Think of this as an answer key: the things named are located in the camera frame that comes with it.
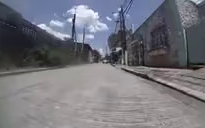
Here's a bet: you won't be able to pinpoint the grey raised pavement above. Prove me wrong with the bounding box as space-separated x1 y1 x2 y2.
118 64 205 106

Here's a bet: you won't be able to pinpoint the roadside bushes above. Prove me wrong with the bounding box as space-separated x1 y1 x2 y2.
0 46 74 71

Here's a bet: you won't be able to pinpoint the overhead wires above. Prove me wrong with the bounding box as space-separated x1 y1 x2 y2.
121 0 135 16

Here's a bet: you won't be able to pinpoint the grey wall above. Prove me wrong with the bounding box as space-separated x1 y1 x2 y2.
186 0 205 68

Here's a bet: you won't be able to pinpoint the utility pole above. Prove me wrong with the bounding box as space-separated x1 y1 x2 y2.
119 5 128 66
81 24 87 56
71 8 78 54

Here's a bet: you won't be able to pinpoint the grey concrete building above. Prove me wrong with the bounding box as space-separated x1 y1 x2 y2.
127 0 204 69

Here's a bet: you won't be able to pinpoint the grey concrete road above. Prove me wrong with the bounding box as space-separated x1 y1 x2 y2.
0 63 205 128

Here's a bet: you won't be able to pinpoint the long dark wall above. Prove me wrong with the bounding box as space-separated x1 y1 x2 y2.
0 0 94 64

